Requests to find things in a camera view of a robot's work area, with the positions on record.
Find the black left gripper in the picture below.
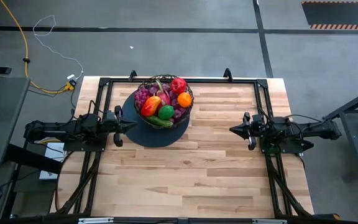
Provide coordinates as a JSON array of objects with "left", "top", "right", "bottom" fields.
[{"left": 97, "top": 105, "right": 139, "bottom": 147}]

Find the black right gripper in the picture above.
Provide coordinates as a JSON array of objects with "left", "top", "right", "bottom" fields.
[{"left": 229, "top": 111, "right": 266, "bottom": 151}]

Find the purple grape bunch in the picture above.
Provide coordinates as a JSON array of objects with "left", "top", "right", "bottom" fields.
[
  {"left": 147, "top": 83, "right": 186, "bottom": 121},
  {"left": 134, "top": 86, "right": 151, "bottom": 110}
]

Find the red orange mango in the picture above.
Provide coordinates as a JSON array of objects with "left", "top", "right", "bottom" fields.
[{"left": 140, "top": 95, "right": 162, "bottom": 118}]

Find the green cucumber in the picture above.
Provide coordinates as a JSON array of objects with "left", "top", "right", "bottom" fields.
[{"left": 145, "top": 115, "right": 174, "bottom": 129}]

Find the green lime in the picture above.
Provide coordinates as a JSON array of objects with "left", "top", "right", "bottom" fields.
[{"left": 157, "top": 105, "right": 176, "bottom": 121}]

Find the pink dragon fruit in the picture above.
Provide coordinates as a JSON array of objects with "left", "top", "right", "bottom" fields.
[{"left": 155, "top": 80, "right": 172, "bottom": 106}]

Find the orange fruit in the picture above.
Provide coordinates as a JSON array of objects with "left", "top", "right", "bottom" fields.
[{"left": 177, "top": 91, "right": 193, "bottom": 108}]

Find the dark round plate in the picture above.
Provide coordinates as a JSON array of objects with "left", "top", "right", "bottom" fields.
[{"left": 121, "top": 93, "right": 191, "bottom": 149}]

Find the white power box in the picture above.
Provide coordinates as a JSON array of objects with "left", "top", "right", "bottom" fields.
[{"left": 39, "top": 142, "right": 67, "bottom": 180}]

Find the black side table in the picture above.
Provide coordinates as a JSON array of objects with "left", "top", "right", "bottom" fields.
[{"left": 321, "top": 83, "right": 358, "bottom": 183}]

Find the black hazard striped mat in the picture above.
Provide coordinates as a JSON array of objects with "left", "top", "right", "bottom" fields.
[{"left": 301, "top": 1, "right": 358, "bottom": 30}]

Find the black aluminium table frame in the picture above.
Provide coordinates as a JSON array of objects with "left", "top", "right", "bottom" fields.
[{"left": 50, "top": 68, "right": 315, "bottom": 224}]

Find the dark woven wire basket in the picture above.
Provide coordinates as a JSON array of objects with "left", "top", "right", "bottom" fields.
[{"left": 133, "top": 74, "right": 195, "bottom": 129}]

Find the silver metal bracket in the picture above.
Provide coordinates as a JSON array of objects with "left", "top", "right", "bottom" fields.
[{"left": 78, "top": 217, "right": 115, "bottom": 224}]

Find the thin white cable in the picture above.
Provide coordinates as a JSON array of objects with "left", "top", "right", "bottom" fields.
[{"left": 32, "top": 14, "right": 85, "bottom": 80}]

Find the yellow cable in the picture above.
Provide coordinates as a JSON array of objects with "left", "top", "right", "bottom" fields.
[{"left": 0, "top": 0, "right": 76, "bottom": 95}]

